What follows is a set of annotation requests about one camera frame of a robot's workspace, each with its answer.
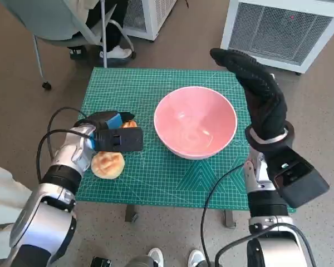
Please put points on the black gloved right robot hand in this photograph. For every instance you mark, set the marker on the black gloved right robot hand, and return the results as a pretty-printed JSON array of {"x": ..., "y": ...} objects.
[{"x": 264, "y": 97}]

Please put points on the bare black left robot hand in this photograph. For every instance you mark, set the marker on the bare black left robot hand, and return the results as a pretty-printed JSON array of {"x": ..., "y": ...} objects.
[{"x": 103, "y": 119}]

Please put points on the long striped toy bread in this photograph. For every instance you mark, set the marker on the long striped toy bread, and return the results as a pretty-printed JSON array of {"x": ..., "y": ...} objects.
[{"x": 130, "y": 124}]

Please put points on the round toy bread bun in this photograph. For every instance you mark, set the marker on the round toy bread bun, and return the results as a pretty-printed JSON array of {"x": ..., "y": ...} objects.
[{"x": 108, "y": 165}]

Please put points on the pink bowl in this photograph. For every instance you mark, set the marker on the pink bowl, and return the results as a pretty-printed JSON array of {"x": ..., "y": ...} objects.
[{"x": 195, "y": 111}]

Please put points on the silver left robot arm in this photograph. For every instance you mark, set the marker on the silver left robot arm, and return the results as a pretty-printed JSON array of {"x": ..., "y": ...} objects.
[{"x": 69, "y": 150}]

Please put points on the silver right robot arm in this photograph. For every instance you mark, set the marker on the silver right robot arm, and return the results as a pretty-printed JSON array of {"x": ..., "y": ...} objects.
[{"x": 264, "y": 205}]

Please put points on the large white mesh cabinet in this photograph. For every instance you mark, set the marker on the large white mesh cabinet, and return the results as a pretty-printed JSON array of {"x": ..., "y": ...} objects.
[{"x": 281, "y": 27}]

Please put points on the green cutting mat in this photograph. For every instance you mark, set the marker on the green cutting mat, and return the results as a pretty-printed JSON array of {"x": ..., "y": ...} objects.
[{"x": 156, "y": 180}]

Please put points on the seated person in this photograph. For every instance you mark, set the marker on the seated person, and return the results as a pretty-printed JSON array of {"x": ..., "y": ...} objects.
[{"x": 111, "y": 22}]

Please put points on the small white mesh cabinet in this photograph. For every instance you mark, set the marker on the small white mesh cabinet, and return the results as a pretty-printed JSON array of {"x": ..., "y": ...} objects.
[{"x": 147, "y": 16}]

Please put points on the grey office chair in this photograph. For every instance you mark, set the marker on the grey office chair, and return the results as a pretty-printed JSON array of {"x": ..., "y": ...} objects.
[{"x": 44, "y": 16}]

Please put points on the black box device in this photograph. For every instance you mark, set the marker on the black box device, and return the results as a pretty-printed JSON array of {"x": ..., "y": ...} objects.
[{"x": 100, "y": 262}]

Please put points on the white shoe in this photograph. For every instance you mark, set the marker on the white shoe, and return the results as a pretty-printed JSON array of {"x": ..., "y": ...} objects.
[
  {"x": 196, "y": 257},
  {"x": 156, "y": 257}
]

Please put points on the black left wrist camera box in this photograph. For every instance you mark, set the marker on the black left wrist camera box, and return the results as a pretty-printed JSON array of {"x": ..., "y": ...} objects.
[{"x": 128, "y": 139}]

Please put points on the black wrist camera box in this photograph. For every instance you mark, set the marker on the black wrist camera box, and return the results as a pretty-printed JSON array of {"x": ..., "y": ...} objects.
[
  {"x": 128, "y": 139},
  {"x": 303, "y": 178}
]

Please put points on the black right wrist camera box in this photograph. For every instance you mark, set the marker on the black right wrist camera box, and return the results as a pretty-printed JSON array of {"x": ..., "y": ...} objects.
[{"x": 303, "y": 178}]

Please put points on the black table leg bracket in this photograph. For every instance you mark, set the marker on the black table leg bracket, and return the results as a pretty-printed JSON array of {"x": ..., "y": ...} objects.
[
  {"x": 131, "y": 213},
  {"x": 230, "y": 219}
]

